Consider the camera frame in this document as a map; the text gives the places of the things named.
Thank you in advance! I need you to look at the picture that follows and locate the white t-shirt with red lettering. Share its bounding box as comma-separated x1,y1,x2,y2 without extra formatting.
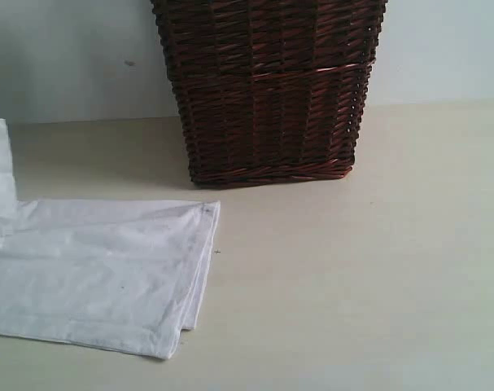
0,118,221,360

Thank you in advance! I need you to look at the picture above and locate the dark brown wicker basket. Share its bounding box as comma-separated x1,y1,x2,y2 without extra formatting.
152,0,387,187

